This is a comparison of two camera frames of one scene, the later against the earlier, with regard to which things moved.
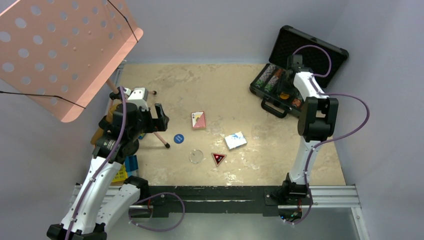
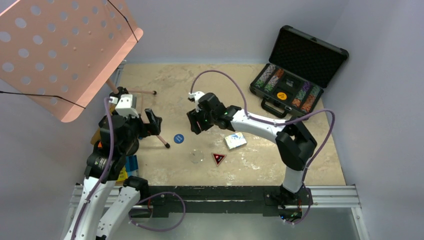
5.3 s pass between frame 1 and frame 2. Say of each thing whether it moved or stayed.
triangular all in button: stayed
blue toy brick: stayed
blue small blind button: stayed
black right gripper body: moved
